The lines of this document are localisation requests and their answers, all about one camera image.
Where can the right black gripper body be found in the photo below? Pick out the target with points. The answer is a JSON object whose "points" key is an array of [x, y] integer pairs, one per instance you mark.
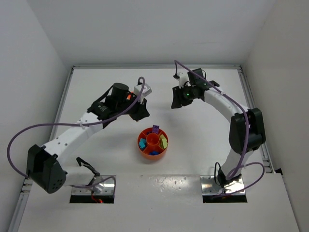
{"points": [[178, 95]]}

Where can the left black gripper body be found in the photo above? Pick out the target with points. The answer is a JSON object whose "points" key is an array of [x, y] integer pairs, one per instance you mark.
{"points": [[139, 109]]}

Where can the teal long lego brick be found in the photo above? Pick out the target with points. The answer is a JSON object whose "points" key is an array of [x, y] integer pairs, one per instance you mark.
{"points": [[142, 145]]}

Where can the lime green purple lego brick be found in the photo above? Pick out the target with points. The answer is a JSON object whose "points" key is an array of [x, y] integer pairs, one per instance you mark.
{"points": [[164, 143]]}

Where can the blue round lego piece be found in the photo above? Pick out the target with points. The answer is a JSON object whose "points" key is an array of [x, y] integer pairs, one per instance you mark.
{"points": [[154, 153]]}

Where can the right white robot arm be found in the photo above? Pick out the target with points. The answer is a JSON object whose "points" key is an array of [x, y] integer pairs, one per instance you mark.
{"points": [[246, 133]]}

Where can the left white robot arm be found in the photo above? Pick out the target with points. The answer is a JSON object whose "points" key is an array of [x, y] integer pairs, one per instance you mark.
{"points": [[46, 163]]}

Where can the orange round divided container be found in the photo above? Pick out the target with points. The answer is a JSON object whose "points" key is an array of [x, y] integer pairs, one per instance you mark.
{"points": [[153, 143]]}

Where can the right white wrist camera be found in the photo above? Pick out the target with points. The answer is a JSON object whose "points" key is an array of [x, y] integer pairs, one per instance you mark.
{"points": [[182, 79]]}

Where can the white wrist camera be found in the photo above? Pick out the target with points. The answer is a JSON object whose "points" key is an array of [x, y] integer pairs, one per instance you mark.
{"points": [[182, 79], [145, 91]]}

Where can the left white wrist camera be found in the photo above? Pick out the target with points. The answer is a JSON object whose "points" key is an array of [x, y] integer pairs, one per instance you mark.
{"points": [[145, 91]]}

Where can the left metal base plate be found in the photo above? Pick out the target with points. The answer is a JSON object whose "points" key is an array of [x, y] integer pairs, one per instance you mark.
{"points": [[105, 187]]}

